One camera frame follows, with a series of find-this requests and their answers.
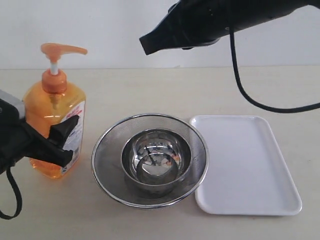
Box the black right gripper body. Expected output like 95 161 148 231
139 0 250 55

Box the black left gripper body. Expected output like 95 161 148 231
0 98 75 176

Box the orange pump soap bottle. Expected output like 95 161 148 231
23 42 88 179

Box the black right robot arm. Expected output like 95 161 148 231
139 0 320 55

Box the stainless steel bowl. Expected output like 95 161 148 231
121 128 193 198

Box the steel mesh strainer basket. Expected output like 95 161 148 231
91 113 210 209

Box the white plastic tray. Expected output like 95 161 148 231
190 115 303 216

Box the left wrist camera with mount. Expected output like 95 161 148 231
0 90 26 125

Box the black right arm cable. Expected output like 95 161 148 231
228 26 320 114

